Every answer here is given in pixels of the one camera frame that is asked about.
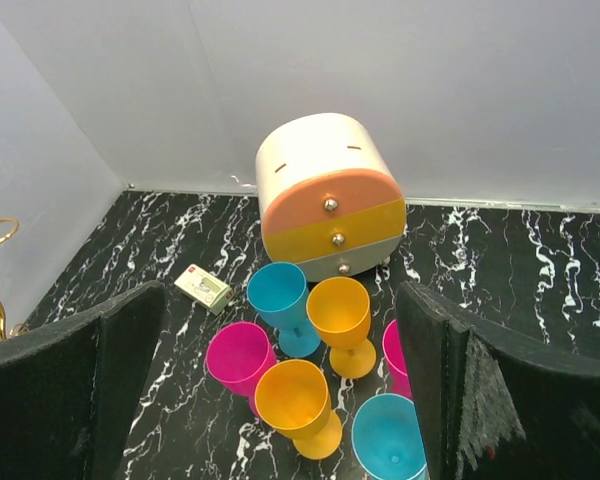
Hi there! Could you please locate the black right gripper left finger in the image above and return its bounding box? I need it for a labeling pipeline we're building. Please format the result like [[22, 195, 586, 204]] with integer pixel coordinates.
[[0, 281, 166, 479]]

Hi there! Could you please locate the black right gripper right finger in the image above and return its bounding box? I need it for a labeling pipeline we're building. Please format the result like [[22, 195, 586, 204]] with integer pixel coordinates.
[[395, 281, 600, 479]]

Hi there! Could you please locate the blue wine glass back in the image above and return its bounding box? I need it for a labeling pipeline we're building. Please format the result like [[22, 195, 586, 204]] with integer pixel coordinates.
[[351, 393, 427, 479]]

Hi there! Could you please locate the blue wine glass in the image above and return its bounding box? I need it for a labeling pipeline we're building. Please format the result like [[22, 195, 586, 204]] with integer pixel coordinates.
[[351, 393, 427, 479], [247, 262, 321, 358]]

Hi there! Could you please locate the pink wine glass front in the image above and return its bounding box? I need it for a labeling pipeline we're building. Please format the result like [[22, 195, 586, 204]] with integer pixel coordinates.
[[382, 319, 413, 400]]

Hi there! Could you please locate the pink wine glass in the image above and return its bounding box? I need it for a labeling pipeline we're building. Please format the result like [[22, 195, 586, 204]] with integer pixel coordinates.
[[382, 319, 413, 400], [205, 321, 277, 417]]

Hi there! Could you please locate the yellow wine glass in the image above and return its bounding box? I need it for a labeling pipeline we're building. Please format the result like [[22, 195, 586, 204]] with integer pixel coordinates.
[[306, 276, 376, 379], [254, 359, 343, 460]]

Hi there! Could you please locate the blue wine glass front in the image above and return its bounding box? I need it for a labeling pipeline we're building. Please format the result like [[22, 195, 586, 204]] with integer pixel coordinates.
[[247, 262, 321, 358]]

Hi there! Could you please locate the small white cardboard box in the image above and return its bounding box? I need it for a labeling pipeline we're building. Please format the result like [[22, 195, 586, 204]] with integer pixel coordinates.
[[174, 264, 234, 315]]

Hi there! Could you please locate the white round drawer cabinet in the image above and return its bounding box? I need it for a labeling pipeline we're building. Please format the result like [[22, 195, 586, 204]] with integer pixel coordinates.
[[255, 113, 406, 282]]

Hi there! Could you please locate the gold wire glass rack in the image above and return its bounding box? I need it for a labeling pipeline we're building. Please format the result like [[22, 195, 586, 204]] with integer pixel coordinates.
[[0, 216, 31, 341]]

